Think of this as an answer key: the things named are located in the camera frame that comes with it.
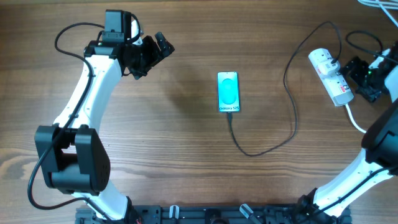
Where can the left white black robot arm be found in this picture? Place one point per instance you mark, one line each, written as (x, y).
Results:
(72, 158)

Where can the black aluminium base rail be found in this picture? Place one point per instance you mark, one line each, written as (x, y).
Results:
(154, 214)

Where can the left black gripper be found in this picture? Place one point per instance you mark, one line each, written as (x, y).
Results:
(155, 55)

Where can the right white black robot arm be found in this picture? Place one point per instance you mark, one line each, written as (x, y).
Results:
(376, 162)

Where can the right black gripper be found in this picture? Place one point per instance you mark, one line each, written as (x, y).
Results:
(355, 74)

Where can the white charger plug adapter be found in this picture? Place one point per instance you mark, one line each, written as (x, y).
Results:
(327, 67)

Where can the white power strip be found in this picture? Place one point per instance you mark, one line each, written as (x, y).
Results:
(335, 84)

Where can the turquoise Galaxy smartphone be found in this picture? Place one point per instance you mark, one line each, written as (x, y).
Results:
(228, 92)

